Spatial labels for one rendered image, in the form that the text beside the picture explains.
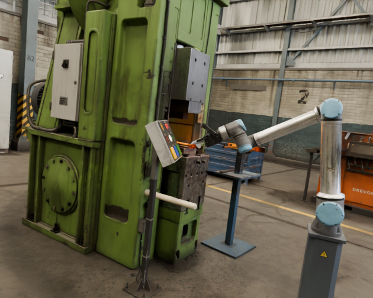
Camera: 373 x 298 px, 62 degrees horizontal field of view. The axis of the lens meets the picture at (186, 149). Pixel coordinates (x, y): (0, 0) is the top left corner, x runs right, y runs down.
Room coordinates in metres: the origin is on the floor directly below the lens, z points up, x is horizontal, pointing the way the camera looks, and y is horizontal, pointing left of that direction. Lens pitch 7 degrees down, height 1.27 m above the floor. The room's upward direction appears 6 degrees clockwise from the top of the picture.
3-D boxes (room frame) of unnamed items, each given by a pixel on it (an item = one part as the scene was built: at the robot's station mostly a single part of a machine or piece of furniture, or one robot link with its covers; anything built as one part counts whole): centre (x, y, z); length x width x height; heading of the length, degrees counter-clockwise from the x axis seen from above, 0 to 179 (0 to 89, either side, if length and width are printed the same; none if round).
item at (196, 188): (2.72, 0.13, 0.69); 0.56 x 0.38 x 0.45; 58
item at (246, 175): (2.96, -0.53, 0.74); 0.40 x 0.30 x 0.02; 141
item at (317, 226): (1.96, -0.97, 0.65); 0.19 x 0.19 x 0.10
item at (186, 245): (2.72, 0.13, 0.23); 0.55 x 0.37 x 0.47; 58
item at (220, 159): (6.56, -0.97, 0.36); 1.20 x 0.80 x 0.72; 56
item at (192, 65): (2.71, 0.12, 1.56); 0.42 x 0.39 x 0.40; 58
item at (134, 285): (2.04, 0.20, 0.05); 0.22 x 0.22 x 0.09; 58
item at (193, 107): (2.67, 0.15, 1.32); 0.42 x 0.20 x 0.10; 58
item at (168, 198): (2.22, 0.07, 0.62); 0.44 x 0.05 x 0.05; 58
